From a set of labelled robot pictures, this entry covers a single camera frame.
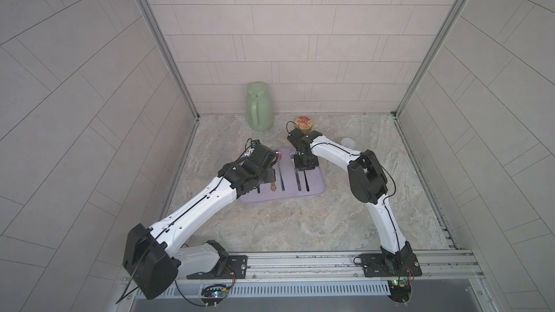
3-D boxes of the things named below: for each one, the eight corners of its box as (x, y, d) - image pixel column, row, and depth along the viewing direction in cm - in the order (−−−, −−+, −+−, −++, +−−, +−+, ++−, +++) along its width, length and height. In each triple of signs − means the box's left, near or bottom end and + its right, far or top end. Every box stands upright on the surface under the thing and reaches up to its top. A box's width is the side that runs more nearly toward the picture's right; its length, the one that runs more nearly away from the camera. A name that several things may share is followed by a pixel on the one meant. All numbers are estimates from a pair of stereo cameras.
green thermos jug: (251, 137, 109) (244, 103, 91) (254, 116, 119) (249, 81, 101) (272, 137, 109) (269, 103, 91) (273, 116, 119) (271, 82, 101)
